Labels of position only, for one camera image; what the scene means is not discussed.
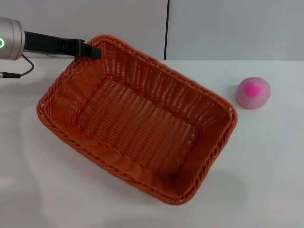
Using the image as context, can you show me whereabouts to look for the orange woven plastic basket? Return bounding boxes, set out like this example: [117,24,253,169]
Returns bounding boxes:
[36,34,238,206]

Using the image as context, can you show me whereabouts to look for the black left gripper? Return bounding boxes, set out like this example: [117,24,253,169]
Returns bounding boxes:
[23,30,103,60]

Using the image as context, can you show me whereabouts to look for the pink dome toy with heart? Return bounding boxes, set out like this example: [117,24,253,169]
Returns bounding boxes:
[235,76,272,110]

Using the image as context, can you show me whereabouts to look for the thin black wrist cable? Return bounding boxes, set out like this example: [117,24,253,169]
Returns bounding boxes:
[0,54,34,79]

